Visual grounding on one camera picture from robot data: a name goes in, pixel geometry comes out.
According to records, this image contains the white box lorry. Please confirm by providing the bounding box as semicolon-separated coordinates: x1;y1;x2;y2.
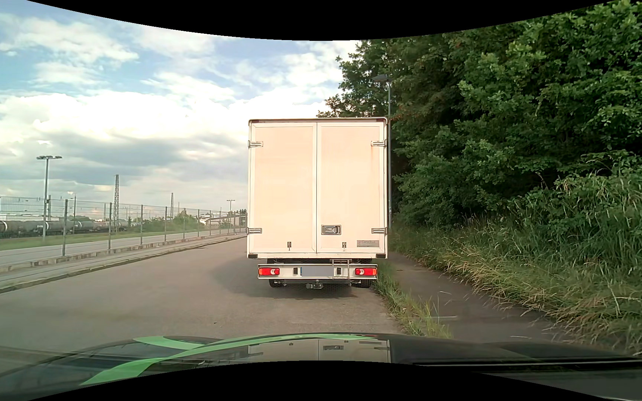
246;117;390;289

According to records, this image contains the narrow grass strip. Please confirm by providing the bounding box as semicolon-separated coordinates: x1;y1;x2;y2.
374;262;451;339

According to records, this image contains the car's own bonnet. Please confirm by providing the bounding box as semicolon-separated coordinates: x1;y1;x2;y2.
0;332;642;397

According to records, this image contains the grey asphalt pavement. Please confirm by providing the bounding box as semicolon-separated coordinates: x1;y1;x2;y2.
386;252;573;344

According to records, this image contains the grey asphalt road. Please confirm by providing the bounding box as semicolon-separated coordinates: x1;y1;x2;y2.
0;236;405;385

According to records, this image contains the row of trees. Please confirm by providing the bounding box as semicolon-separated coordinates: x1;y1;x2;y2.
318;0;642;229

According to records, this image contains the tall grass verge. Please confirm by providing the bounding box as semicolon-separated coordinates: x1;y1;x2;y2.
390;156;642;357

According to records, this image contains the grey road behind fence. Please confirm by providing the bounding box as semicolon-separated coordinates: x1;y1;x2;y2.
0;229;238;272

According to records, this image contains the grey paved strip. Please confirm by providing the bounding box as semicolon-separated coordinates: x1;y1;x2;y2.
0;233;247;303

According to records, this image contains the green grass strip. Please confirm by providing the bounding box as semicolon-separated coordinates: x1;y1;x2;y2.
0;228;210;256

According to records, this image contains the tank wagon train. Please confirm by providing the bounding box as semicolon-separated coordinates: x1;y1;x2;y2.
0;219;130;241

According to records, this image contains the grey lamp post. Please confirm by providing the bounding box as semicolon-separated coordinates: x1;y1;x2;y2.
372;75;393;230

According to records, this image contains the wire mesh fence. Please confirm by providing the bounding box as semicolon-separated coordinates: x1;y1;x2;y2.
0;193;247;268

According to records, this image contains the double-headed lamp post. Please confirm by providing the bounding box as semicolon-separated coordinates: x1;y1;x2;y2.
36;155;63;241

